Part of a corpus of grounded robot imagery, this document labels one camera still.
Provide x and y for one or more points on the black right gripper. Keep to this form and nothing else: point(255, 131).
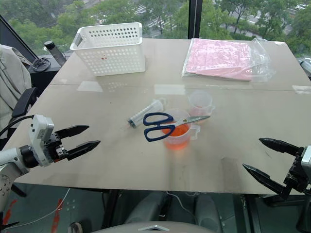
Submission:
point(297, 176)

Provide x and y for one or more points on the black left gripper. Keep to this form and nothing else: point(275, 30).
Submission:
point(54, 146)

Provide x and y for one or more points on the clear plastic syringe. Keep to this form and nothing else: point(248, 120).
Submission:
point(145, 112)

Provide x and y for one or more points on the small clear measuring cup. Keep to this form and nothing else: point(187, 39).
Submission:
point(199, 103)

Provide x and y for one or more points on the large clear measuring cup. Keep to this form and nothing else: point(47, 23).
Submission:
point(178, 132)

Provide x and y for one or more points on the office chair with beige jacket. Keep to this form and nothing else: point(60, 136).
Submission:
point(13, 82)

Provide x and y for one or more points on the black capped dark bottle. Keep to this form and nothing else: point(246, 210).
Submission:
point(54, 51)

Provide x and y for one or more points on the white perforated plastic basket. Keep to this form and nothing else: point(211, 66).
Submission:
point(109, 49)

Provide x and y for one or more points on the dark rounded robot legs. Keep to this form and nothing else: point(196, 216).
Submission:
point(170, 211)

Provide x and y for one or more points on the pink sheets in clear bag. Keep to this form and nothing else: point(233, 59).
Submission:
point(218, 59)

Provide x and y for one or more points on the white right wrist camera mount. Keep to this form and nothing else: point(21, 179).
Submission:
point(306, 155)

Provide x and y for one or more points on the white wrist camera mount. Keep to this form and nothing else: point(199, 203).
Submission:
point(306, 155)
point(39, 132)

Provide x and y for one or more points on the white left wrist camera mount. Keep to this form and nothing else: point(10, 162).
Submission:
point(39, 132)

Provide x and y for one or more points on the black window frame post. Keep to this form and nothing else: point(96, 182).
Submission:
point(194, 18)

